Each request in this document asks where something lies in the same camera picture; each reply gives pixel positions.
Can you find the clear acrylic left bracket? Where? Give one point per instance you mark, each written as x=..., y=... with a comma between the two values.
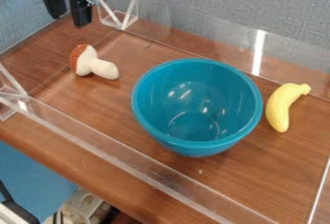
x=14, y=97

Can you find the clear acrylic barrier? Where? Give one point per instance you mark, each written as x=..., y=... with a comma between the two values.
x=261, y=53
x=146, y=188

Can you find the yellow toy banana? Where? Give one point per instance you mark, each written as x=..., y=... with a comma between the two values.
x=280, y=102

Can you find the blue plastic bowl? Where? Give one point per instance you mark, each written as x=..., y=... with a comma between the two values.
x=197, y=105

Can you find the clear acrylic triangular bracket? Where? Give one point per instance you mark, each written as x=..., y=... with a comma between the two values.
x=114, y=18

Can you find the clear acrylic front barrier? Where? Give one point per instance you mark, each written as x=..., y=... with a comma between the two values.
x=146, y=188

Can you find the white brown-capped toy mushroom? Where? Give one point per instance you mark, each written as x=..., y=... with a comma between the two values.
x=86, y=63

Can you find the white grey object under table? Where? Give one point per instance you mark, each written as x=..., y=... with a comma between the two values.
x=85, y=208

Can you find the clear acrylic back barrier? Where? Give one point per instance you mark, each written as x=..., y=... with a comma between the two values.
x=261, y=53

